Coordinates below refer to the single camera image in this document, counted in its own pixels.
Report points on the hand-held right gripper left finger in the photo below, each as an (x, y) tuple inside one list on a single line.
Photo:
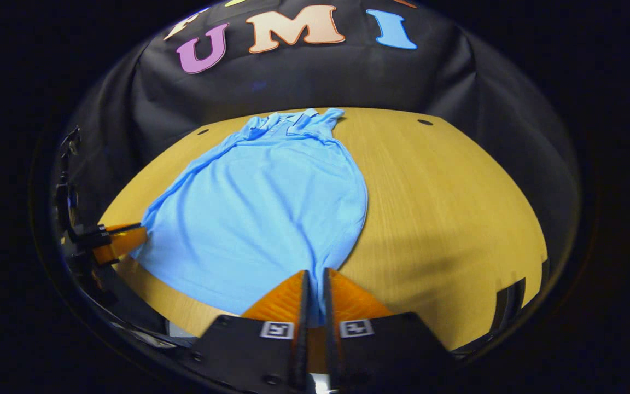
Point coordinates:
[(298, 328)]

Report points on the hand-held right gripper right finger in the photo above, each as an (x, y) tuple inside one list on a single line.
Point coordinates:
[(330, 328)]

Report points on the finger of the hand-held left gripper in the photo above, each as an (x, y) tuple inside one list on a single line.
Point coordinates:
[(123, 243)]

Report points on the light blue polo T-shirt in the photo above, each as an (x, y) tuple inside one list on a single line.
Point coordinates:
[(260, 219)]

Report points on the black backdrop cloth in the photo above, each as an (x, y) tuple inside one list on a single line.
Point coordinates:
[(315, 82)]

